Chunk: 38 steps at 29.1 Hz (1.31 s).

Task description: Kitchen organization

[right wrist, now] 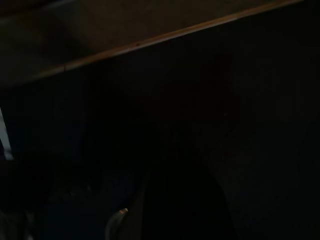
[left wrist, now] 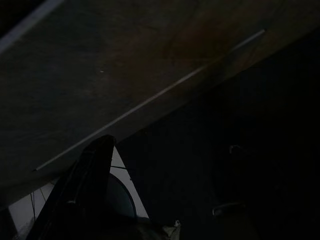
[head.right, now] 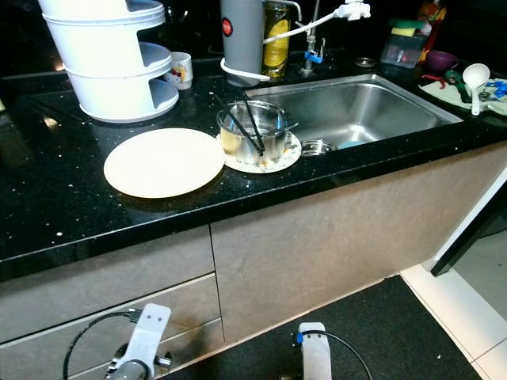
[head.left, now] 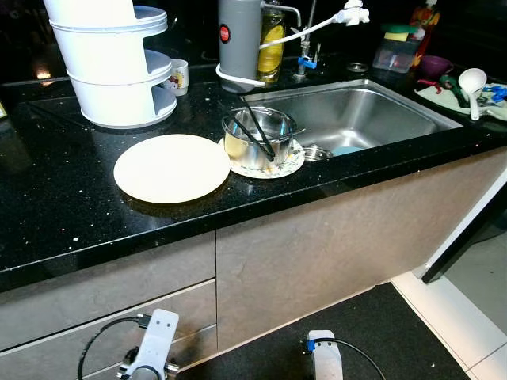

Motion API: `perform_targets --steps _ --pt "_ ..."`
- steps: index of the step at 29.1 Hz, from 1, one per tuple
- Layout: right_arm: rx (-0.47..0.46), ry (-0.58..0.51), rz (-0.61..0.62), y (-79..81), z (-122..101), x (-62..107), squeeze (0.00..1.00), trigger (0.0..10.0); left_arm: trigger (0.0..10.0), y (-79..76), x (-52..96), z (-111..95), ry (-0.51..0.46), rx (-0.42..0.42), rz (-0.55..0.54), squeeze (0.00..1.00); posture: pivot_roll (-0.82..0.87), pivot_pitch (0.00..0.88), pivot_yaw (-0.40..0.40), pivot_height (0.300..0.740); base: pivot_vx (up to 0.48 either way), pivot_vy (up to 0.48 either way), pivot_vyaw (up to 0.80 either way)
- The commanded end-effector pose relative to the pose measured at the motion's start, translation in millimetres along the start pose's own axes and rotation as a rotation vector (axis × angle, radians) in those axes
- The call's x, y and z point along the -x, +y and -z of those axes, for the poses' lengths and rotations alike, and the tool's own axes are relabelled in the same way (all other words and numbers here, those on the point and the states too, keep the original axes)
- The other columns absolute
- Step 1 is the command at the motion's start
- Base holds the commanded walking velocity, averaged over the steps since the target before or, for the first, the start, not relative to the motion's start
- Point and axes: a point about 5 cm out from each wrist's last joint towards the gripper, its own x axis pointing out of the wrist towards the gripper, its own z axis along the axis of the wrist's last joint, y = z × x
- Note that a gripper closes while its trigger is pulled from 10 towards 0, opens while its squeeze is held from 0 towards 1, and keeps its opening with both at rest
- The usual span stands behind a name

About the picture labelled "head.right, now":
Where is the cream round plate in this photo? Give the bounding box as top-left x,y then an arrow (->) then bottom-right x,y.
103,127 -> 226,199

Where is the black chopstick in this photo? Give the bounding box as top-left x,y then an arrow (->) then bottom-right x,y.
242,89 -> 266,153
212,93 -> 262,155

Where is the grey cabinet drawer front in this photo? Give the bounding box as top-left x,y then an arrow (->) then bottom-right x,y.
0,226 -> 216,343
0,275 -> 219,380
95,319 -> 221,380

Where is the white three-tier storage rack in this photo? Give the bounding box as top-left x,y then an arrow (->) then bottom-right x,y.
38,0 -> 180,124

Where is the white printed mug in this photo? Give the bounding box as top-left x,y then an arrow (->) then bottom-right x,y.
166,52 -> 193,89

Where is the steel pot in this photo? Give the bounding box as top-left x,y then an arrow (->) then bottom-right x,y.
216,101 -> 294,165

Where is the grey water filter cylinder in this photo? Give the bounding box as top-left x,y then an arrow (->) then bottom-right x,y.
219,0 -> 268,82

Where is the floral patterned plate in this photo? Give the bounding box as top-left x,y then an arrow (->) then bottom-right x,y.
218,131 -> 303,174

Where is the yellow dish soap bottle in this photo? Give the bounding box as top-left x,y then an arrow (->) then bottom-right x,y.
263,2 -> 292,78

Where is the chrome sink tap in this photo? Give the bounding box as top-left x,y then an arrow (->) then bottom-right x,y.
285,0 -> 326,72

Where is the stainless steel sink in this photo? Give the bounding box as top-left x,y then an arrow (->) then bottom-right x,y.
244,74 -> 464,153

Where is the black floor mat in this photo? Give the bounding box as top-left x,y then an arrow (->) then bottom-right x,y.
166,275 -> 482,380

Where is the clear plastic container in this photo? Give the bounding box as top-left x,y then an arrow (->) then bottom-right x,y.
380,32 -> 422,69

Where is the yellow green sponge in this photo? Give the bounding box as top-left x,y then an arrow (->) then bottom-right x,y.
390,19 -> 429,37

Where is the pale green cloth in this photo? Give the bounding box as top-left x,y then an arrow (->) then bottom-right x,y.
418,78 -> 507,118

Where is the purple bowl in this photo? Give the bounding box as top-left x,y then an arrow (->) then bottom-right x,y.
424,50 -> 459,74

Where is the red bottle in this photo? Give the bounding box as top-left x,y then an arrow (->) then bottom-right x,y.
417,0 -> 448,52

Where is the black cabinet side panel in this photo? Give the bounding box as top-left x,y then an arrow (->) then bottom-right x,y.
428,186 -> 507,278

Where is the white plastic ladle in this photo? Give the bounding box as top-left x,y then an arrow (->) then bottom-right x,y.
462,63 -> 491,116

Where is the small blue tool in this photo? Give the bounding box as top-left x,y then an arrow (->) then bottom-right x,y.
483,79 -> 507,100

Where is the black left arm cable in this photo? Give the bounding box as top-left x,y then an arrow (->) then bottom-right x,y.
62,310 -> 135,380

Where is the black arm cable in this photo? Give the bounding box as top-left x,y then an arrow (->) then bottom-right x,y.
295,331 -> 375,380
62,310 -> 135,380

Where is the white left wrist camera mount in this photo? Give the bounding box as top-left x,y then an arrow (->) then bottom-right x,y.
113,303 -> 172,380

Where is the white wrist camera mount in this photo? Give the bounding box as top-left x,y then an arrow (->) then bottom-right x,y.
113,303 -> 172,380
299,322 -> 332,380

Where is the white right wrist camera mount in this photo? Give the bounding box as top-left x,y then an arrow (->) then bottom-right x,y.
299,322 -> 332,380

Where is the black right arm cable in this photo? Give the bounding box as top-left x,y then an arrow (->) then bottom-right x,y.
295,331 -> 375,380

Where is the white tap diverter with hose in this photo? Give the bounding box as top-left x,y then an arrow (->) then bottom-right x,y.
263,0 -> 372,44

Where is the green handled tool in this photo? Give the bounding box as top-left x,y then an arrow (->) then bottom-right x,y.
444,70 -> 474,104

